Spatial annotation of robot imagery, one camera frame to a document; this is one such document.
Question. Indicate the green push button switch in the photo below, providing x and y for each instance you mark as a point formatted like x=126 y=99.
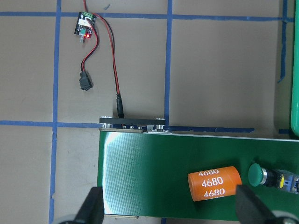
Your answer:
x=276 y=178

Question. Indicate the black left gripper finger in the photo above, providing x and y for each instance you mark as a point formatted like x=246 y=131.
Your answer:
x=92 y=209

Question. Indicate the motor speed controller board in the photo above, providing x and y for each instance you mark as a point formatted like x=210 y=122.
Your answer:
x=83 y=28

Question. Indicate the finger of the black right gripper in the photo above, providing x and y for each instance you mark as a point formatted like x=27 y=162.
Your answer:
x=250 y=209

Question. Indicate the green plastic tray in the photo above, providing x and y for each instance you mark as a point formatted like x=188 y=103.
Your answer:
x=295 y=82

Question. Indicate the orange cylinder labelled 4680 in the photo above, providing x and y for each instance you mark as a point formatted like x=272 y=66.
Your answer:
x=213 y=183

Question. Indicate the black inline cable connector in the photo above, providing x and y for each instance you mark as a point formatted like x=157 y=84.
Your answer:
x=85 y=81

